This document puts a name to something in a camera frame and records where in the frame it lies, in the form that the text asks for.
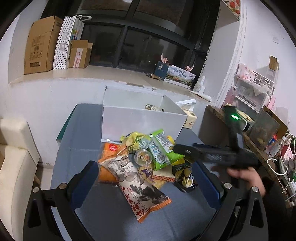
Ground black yellow chip bag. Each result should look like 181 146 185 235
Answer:
172 158 197 193

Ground orange cake package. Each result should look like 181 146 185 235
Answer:
98 143 128 183

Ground green chip bag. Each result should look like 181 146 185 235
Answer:
149 129 185 171

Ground white orange cartoon snack bag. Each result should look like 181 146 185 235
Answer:
108 155 171 223

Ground jelly cup with cartoon lid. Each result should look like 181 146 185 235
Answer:
134 149 152 166

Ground yellow snack bag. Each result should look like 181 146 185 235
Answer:
120 132 152 154

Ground person's right hand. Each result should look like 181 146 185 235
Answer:
226 167 266 197

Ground clear plastic container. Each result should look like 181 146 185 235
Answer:
248 109 280 150

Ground beige tissue pack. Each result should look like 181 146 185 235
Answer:
183 110 197 129

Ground beige pastry pack orange ends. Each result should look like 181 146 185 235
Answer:
152 169 175 182

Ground cream sofa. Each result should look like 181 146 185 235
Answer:
1 119 40 240

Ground clear drawer organizer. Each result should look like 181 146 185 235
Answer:
234 63 278 113

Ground white plastic bag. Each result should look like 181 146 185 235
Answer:
175 99 196 112

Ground white plastic bottle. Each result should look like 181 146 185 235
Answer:
193 75 205 93

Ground yellow Kuromi noodle pack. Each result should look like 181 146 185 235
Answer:
137 163 166 189

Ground printed landscape gift box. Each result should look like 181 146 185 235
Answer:
154 61 196 89

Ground white storage box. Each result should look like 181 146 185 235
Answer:
101 87 187 141

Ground small open cardboard box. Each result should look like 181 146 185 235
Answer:
69 40 93 68

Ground large cardboard box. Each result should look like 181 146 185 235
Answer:
24 16 63 74

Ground white dotted paper bag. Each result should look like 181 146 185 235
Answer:
53 15 92 70

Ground white power cable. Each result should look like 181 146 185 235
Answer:
266 133 296 202

